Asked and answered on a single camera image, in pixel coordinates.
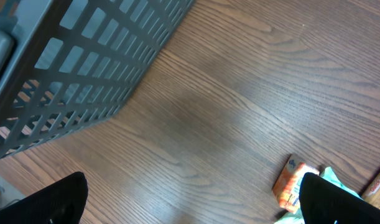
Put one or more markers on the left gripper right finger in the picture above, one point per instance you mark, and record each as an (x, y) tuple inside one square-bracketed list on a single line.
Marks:
[(323, 202)]

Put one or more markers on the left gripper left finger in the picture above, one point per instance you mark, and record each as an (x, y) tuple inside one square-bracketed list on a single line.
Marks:
[(62, 202)]

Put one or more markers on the light blue tissue pack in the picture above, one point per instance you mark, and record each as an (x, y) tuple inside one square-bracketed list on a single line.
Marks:
[(297, 218)]

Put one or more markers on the grey plastic shopping basket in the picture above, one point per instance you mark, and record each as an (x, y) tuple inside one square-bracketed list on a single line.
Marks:
[(66, 65)]

